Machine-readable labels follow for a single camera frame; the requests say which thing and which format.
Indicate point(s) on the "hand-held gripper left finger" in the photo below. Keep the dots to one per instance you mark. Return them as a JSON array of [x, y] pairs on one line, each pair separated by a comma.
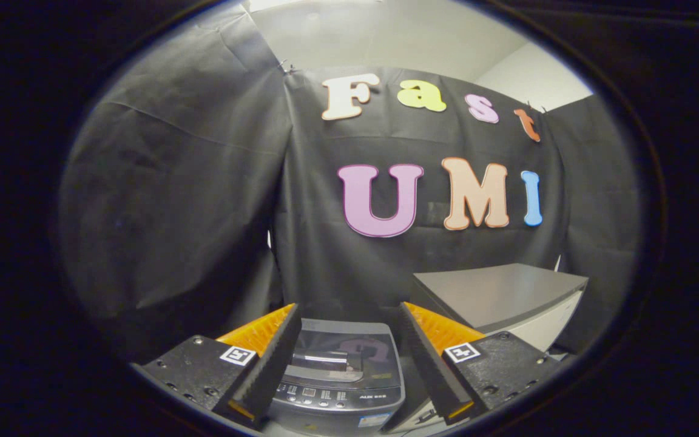
[[273, 361]]

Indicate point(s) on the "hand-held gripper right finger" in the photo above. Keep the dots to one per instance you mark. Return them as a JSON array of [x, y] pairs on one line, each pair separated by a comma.
[[431, 361]]

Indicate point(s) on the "grey washing machine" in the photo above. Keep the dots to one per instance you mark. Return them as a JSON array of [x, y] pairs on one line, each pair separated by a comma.
[[337, 397]]

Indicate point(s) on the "grey cabinet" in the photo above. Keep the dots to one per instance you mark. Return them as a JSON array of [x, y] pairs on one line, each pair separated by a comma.
[[495, 291]]

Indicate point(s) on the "thin white pole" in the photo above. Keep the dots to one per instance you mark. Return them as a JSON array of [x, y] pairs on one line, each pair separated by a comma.
[[559, 262]]

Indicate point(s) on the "black backdrop cloth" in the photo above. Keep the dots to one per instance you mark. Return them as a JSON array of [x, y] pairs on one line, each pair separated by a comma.
[[173, 212]]

